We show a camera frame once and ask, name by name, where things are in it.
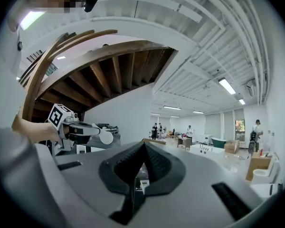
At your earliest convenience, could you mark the person's left forearm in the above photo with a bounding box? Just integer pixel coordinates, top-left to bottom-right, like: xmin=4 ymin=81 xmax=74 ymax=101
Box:
xmin=11 ymin=114 xmax=48 ymax=145

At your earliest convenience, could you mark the white toilet with raised lid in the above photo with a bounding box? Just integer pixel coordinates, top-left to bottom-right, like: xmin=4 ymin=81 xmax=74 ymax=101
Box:
xmin=252 ymin=152 xmax=281 ymax=185

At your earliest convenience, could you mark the green bathtub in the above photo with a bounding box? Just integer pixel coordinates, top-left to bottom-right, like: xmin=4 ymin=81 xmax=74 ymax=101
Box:
xmin=211 ymin=137 xmax=228 ymax=149

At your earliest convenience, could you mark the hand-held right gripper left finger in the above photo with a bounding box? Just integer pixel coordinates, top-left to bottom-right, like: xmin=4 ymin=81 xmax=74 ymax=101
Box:
xmin=35 ymin=142 xmax=145 ymax=228

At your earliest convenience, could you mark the white round toilet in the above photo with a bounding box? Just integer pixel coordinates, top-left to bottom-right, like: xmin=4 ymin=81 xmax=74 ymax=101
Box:
xmin=250 ymin=183 xmax=284 ymax=199

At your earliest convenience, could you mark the white bathtub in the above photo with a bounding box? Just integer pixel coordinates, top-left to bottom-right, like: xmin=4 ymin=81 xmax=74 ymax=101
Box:
xmin=189 ymin=143 xmax=226 ymax=157

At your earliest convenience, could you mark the white plastic spoon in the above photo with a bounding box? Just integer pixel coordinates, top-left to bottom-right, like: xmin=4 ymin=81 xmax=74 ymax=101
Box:
xmin=92 ymin=123 xmax=114 ymax=145

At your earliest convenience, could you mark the ceiling air conditioner unit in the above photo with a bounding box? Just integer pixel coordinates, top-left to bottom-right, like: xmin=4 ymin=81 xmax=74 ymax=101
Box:
xmin=245 ymin=79 xmax=257 ymax=96

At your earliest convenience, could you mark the brown cardboard box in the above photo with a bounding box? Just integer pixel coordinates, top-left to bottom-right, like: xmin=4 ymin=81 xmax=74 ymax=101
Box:
xmin=224 ymin=140 xmax=240 ymax=154
xmin=245 ymin=153 xmax=273 ymax=181

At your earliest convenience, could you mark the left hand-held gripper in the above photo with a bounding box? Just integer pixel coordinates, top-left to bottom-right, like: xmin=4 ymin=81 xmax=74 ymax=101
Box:
xmin=47 ymin=103 xmax=103 ymax=157

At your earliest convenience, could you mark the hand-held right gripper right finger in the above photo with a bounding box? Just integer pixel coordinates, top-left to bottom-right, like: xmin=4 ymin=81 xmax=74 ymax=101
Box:
xmin=133 ymin=142 xmax=264 ymax=228

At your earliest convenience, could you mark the person's white shirt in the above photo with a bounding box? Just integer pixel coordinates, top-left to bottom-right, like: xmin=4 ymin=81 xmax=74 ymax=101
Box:
xmin=0 ymin=8 xmax=33 ymax=134

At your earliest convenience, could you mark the ceiling panel light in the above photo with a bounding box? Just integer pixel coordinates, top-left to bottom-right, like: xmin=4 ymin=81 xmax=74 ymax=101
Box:
xmin=19 ymin=10 xmax=46 ymax=31

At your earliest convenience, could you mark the brown wooden desk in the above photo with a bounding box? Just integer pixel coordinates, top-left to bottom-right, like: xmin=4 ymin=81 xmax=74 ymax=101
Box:
xmin=177 ymin=136 xmax=193 ymax=151

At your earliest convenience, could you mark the person's left hand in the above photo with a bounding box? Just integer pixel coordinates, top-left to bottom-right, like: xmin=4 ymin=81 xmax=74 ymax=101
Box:
xmin=45 ymin=123 xmax=70 ymax=144

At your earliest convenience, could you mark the wooden spiral staircase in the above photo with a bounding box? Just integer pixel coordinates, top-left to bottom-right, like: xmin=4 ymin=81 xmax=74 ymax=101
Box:
xmin=20 ymin=29 xmax=177 ymax=134

